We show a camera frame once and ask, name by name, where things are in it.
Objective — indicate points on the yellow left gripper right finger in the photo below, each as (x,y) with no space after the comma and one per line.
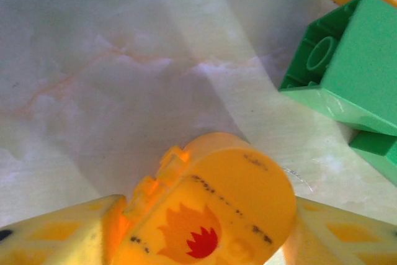
(347,240)

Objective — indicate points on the green lego brick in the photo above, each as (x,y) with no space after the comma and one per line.
(366,69)
(381,153)

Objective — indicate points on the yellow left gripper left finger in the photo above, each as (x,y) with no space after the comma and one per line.
(46,240)

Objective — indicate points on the yellow round flame-print lego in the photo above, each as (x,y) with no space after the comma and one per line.
(223,190)

